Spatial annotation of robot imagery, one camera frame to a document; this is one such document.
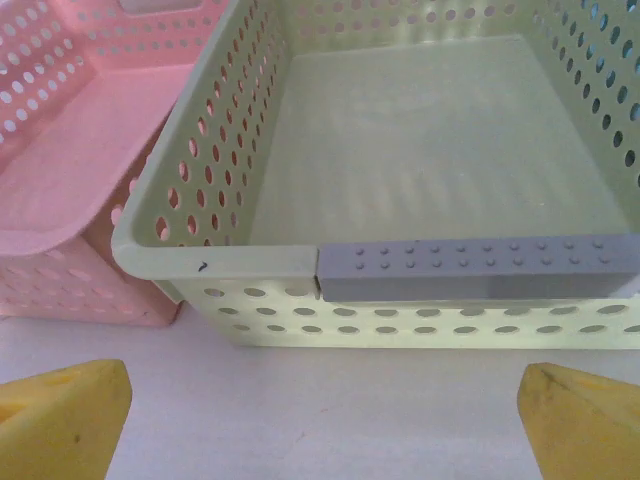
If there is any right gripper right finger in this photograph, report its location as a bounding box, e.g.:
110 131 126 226
516 362 640 480

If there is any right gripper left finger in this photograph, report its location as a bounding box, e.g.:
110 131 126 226
0 357 134 480

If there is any pink perforated plastic basket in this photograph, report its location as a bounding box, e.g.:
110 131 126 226
0 0 237 331

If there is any green perforated plastic basket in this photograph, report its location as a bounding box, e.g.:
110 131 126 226
110 0 640 350

